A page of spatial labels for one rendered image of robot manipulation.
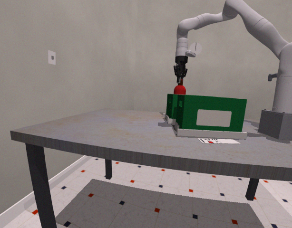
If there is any white paper pick list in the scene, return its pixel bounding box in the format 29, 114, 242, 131
198, 138, 240, 144

